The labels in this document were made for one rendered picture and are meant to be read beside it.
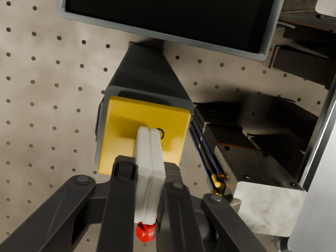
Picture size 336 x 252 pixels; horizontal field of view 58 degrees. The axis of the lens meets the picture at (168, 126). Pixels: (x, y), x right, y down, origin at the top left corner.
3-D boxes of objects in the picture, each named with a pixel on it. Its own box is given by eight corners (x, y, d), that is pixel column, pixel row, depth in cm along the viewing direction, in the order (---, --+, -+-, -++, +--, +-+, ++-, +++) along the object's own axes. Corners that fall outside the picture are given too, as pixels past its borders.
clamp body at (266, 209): (220, 137, 73) (289, 239, 39) (173, 128, 72) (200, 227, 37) (229, 108, 71) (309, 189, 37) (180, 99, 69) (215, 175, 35)
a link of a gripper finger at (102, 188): (127, 232, 14) (60, 224, 13) (131, 178, 19) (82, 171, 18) (133, 205, 13) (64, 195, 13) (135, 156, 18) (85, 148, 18)
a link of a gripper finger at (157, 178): (151, 174, 15) (166, 176, 15) (149, 126, 21) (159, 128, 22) (140, 224, 16) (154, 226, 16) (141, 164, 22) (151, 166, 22)
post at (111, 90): (157, 83, 67) (179, 183, 26) (123, 76, 66) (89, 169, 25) (164, 49, 65) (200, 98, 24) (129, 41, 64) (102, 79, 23)
